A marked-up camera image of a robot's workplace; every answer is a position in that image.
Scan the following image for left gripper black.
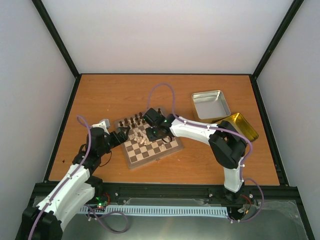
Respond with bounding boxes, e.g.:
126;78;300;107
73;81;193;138
98;127;130;156

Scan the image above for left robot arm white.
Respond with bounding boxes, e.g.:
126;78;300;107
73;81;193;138
20;125;130;240

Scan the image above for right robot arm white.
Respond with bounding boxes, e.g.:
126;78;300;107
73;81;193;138
142;108;252;193

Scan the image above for dark chess pieces rows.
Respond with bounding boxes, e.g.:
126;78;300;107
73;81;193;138
114;110;151;131

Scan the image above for white chess pieces pile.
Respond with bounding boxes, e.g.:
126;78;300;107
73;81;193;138
133;129;151;146

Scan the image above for wooden chess board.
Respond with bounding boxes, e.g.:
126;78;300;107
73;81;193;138
114;112;184;169

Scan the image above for open silver tin box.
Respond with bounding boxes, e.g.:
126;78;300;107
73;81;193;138
191;90;231;123

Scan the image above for gold tin lid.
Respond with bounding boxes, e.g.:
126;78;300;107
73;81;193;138
215;112;259;143

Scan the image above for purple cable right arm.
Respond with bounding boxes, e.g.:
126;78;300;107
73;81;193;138
146;82;265;223

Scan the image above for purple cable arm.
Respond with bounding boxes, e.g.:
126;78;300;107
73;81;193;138
146;82;265;223
27;115;130;240

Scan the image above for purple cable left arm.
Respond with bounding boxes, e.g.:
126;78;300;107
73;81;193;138
27;115;130;240

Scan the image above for blue cable duct strip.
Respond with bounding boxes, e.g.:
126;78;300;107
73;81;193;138
94;205;228;218

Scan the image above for black frame post left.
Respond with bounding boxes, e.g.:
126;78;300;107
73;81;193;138
31;0;82;78

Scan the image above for black frame post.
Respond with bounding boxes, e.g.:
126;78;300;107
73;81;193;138
252;0;306;78
31;0;82;78

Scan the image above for black frame post right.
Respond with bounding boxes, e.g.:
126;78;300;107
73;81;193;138
252;0;306;78

